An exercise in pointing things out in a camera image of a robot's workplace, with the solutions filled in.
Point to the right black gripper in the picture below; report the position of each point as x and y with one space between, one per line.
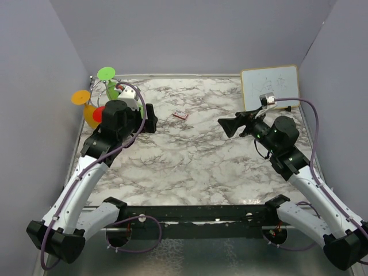
248 118

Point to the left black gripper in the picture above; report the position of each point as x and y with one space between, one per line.
150 126

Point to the green wine glass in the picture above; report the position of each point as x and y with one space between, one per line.
141 110
106 76

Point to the red wine glass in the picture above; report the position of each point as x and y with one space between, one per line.
97 114

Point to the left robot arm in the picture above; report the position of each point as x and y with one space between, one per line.
63 232

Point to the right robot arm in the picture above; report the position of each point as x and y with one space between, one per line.
341 233

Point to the orange wine glass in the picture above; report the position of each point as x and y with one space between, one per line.
82 97

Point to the chrome wine glass rack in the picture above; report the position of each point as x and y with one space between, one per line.
96 86

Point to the small red white box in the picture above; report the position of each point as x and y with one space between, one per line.
181 115

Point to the small whiteboard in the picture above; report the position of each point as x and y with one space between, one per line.
281 81

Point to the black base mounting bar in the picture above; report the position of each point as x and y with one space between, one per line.
197 222

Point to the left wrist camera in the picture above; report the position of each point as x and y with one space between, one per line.
130 97

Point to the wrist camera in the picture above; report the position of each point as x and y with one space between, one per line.
268 103
130 97

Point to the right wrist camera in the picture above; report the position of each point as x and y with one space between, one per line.
268 103

